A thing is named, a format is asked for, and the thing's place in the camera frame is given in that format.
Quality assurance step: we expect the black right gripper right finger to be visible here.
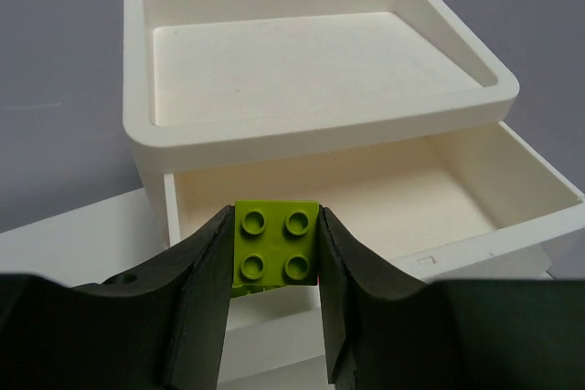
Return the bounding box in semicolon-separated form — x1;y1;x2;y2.
317;207;584;389

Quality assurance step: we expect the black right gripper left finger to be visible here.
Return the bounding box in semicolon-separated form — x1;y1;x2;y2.
1;206;234;389

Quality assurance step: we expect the lime square lego brick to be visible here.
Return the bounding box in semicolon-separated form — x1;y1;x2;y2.
231;200;319;298

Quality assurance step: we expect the white drawer cabinet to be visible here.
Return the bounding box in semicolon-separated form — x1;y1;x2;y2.
122;0;585;385

